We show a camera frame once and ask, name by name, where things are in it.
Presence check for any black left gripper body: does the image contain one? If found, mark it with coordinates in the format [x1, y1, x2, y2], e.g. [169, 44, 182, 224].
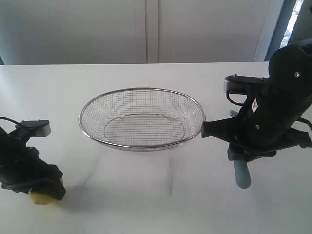
[0, 147, 53, 194]

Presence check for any yellow lemon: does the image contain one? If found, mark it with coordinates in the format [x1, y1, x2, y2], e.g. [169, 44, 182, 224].
[28, 178, 66, 205]

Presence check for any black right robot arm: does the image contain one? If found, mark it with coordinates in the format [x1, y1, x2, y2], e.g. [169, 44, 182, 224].
[201, 40, 312, 161]

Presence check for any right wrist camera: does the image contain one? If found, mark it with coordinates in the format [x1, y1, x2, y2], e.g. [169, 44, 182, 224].
[224, 74, 267, 94]

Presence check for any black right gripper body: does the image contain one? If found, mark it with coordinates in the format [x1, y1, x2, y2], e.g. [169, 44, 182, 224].
[234, 80, 312, 153]

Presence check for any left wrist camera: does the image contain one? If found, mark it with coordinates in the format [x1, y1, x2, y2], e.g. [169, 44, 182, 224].
[15, 119, 51, 137]

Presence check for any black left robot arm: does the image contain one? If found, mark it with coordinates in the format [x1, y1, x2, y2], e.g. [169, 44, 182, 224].
[0, 126, 66, 200]

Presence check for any left camera black cable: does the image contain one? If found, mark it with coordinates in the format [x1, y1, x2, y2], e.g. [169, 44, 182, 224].
[0, 116, 24, 127]

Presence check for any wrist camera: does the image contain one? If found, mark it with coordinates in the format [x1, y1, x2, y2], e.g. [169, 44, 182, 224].
[224, 74, 267, 94]
[15, 119, 51, 137]

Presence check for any oval wire mesh basket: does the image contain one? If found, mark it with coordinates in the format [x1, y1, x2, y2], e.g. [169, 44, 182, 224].
[78, 87, 206, 152]

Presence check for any teal handled peeler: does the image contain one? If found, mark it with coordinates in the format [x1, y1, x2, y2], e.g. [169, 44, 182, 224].
[229, 110, 252, 189]

